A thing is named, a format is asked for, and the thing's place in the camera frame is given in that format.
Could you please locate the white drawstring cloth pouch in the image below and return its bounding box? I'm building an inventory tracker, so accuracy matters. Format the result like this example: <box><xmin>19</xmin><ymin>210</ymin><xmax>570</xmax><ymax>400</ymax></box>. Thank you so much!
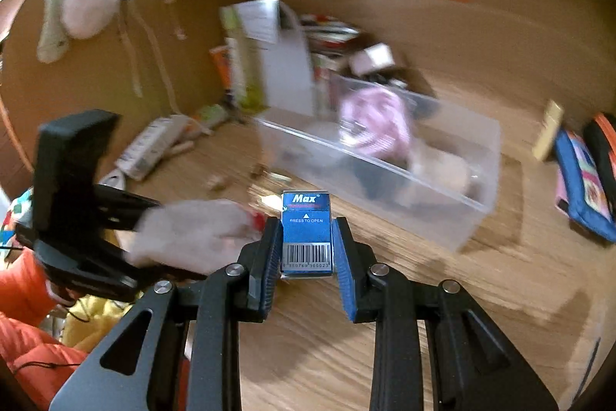
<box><xmin>126</xmin><ymin>199</ymin><xmax>262</xmax><ymax>275</ymax></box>

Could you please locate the clear plastic storage bin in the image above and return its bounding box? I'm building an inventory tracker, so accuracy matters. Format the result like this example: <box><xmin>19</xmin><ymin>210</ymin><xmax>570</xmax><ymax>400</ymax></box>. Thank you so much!
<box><xmin>256</xmin><ymin>77</ymin><xmax>500</xmax><ymax>252</ymax></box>

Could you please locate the blue Max staples box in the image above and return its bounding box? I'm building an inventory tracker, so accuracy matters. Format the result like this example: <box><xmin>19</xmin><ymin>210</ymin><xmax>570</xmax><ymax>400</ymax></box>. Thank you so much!
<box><xmin>281</xmin><ymin>191</ymin><xmax>333</xmax><ymax>278</ymax></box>

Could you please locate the pink knitted cord bundle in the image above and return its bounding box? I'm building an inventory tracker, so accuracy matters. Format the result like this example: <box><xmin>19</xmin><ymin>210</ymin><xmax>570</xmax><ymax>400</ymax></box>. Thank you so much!
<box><xmin>338</xmin><ymin>86</ymin><xmax>416</xmax><ymax>164</ymax></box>

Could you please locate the white printed carton box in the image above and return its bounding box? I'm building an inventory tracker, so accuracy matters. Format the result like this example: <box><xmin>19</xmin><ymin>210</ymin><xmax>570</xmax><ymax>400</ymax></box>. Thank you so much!
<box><xmin>115</xmin><ymin>115</ymin><xmax>189</xmax><ymax>181</ymax></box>

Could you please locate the small white tube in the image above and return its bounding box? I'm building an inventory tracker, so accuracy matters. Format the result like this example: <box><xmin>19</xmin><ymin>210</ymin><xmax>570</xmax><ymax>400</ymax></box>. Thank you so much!
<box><xmin>163</xmin><ymin>140</ymin><xmax>195</xmax><ymax>159</ymax></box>

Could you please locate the green cap lotion bottle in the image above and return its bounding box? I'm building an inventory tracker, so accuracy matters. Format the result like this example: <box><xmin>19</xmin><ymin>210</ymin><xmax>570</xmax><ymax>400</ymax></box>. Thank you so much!
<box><xmin>193</xmin><ymin>104</ymin><xmax>230</xmax><ymax>129</ymax></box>

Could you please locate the blue patterned pencil pouch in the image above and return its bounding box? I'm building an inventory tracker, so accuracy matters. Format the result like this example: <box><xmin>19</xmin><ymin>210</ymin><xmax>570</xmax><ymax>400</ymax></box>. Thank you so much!
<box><xmin>554</xmin><ymin>129</ymin><xmax>615</xmax><ymax>243</ymax></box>

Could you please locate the cream small bottle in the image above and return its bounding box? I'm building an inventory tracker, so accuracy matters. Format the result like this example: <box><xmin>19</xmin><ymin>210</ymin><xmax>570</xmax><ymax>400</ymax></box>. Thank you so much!
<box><xmin>531</xmin><ymin>100</ymin><xmax>564</xmax><ymax>162</ymax></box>

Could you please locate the white fluffy pompom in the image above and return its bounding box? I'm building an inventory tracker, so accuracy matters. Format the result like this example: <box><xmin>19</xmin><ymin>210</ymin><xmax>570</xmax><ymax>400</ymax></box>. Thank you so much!
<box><xmin>60</xmin><ymin>0</ymin><xmax>120</xmax><ymax>40</ymax></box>

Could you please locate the orange black round case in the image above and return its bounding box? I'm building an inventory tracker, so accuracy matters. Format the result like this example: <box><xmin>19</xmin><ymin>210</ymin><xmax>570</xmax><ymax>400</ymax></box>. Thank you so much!
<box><xmin>583</xmin><ymin>112</ymin><xmax>616</xmax><ymax>213</ymax></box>

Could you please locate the white file box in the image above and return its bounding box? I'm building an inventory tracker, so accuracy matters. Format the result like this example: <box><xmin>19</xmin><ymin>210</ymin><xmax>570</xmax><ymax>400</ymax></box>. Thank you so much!
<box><xmin>248</xmin><ymin>0</ymin><xmax>315</xmax><ymax>116</ymax></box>

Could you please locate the white paper receipt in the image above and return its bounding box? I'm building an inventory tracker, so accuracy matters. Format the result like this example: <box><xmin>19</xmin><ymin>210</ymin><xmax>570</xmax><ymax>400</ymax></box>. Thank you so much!
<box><xmin>235</xmin><ymin>0</ymin><xmax>280</xmax><ymax>44</ymax></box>

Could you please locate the small white cardboard box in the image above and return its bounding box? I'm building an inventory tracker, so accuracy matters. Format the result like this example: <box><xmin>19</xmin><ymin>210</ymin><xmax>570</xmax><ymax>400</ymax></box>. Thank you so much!
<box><xmin>349</xmin><ymin>43</ymin><xmax>397</xmax><ymax>76</ymax></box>

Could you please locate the stack of books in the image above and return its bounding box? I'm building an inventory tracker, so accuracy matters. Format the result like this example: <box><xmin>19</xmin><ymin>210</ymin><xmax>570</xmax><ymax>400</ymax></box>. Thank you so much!
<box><xmin>300</xmin><ymin>13</ymin><xmax>362</xmax><ymax>112</ymax></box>

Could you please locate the white charging cable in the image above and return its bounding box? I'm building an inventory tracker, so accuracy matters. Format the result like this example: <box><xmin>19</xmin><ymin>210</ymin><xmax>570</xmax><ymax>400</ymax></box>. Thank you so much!
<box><xmin>115</xmin><ymin>0</ymin><xmax>184</xmax><ymax>116</ymax></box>

